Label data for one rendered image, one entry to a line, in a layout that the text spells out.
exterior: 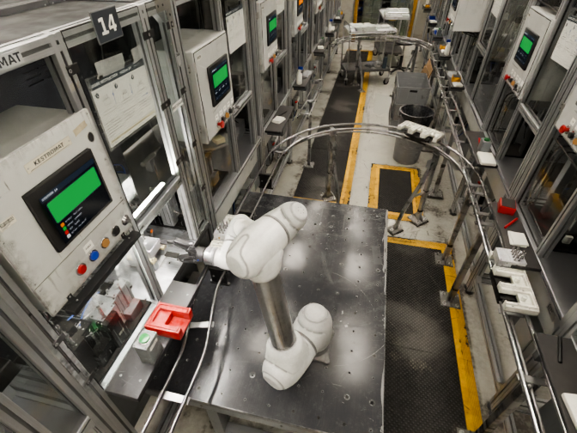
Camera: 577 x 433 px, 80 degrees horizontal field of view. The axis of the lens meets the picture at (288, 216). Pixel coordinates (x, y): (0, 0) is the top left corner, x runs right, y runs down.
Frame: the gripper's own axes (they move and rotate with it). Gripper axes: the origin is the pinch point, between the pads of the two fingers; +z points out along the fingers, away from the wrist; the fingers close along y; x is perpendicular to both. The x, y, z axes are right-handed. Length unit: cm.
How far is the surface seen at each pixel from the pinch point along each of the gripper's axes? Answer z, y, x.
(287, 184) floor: -11, -101, -206
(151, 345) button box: -19, 0, 49
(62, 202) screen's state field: -9, 65, 45
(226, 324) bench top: -32.1, -32.9, 15.2
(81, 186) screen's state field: -9, 65, 37
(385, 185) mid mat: -119, -100, -226
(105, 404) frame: -5, -17, 67
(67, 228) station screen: -9, 58, 47
